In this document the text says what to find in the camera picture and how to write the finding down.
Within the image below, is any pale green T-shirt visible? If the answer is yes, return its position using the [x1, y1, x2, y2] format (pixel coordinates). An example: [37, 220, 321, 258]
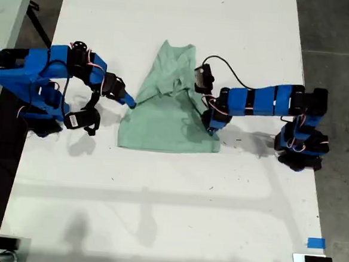
[117, 37, 229, 157]

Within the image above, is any black stand leg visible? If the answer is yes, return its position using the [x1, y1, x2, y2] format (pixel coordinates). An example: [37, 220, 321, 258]
[23, 1, 56, 50]

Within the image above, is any pale side bench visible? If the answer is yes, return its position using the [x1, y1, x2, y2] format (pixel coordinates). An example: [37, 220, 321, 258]
[0, 0, 36, 155]

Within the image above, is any blue tape strip on table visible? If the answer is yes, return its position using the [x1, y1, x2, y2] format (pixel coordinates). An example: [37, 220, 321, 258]
[307, 236, 327, 250]

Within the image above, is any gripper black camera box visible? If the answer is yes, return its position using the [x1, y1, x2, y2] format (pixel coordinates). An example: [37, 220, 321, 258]
[192, 63, 217, 94]
[63, 105, 102, 137]

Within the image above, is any camera black cable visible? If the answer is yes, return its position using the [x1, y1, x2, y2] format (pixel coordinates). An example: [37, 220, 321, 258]
[200, 54, 256, 90]
[59, 76, 73, 116]

